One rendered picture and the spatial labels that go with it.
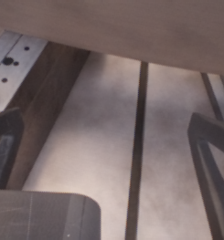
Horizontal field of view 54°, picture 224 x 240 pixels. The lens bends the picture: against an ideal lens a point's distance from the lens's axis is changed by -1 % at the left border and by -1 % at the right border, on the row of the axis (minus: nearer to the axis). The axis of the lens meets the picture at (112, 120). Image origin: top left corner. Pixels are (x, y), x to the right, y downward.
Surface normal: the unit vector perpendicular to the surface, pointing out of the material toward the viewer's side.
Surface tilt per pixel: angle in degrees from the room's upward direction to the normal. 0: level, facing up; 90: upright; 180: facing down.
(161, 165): 0
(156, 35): 90
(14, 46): 0
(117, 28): 90
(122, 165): 0
